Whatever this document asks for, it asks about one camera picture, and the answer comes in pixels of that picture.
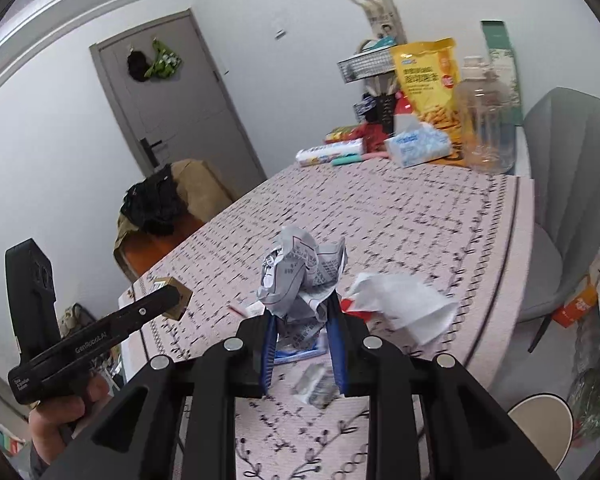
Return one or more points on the green bag on door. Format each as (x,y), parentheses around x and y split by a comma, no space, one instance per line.
(166,62)

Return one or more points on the orange paper bag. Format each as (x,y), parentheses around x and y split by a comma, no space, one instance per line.
(583,299)

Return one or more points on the large clear plastic jar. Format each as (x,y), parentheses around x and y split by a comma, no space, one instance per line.
(487,125)

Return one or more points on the blue purple snack wrapper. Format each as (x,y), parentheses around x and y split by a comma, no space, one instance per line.
(286,353)

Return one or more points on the person's left hand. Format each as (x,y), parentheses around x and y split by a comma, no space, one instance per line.
(50,420)

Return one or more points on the grey newspaper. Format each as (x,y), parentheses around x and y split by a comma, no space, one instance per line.
(298,275)

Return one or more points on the crushed clear plastic bottle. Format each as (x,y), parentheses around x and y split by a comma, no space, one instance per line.
(316,386)

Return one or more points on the beige trash bin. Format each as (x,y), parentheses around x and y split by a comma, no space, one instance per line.
(547,421)

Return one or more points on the blue tissue pack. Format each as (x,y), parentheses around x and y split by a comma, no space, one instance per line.
(414,142)

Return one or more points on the white roll of bags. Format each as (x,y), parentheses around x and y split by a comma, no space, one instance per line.
(327,152)

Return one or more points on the grey door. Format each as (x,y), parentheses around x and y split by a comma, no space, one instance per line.
(189,115)

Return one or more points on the grey upholstered chair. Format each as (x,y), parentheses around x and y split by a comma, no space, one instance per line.
(563,134)

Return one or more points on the small brown cardboard box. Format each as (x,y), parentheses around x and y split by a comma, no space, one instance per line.
(177,296)

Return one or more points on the yellow snack bag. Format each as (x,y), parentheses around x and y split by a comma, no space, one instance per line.
(427,74)

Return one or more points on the green vegetables in bag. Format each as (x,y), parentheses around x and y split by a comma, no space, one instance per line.
(584,401)

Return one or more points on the black hat on door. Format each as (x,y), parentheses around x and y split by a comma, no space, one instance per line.
(137,65)

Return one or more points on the black wire basket rack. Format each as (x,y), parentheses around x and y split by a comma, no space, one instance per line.
(373,66)

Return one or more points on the white tote bag on wall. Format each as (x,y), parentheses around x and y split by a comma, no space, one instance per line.
(384,19)

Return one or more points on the red snack packets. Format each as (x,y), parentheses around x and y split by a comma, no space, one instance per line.
(373,136)

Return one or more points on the wooden chair with clothes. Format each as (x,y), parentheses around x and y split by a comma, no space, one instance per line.
(160,212)

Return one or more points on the white tissue paper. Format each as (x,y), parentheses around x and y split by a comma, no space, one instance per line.
(405,302)

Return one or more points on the patterned pink tablecloth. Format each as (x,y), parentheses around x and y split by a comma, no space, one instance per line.
(467,234)

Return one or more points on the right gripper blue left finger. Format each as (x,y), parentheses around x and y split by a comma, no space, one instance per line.
(268,351)

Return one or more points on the teal pen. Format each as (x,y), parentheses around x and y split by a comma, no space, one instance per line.
(355,159)

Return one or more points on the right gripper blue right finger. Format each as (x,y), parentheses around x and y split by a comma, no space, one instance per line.
(337,348)

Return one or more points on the green floral tall box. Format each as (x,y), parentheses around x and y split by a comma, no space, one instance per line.
(503,61)

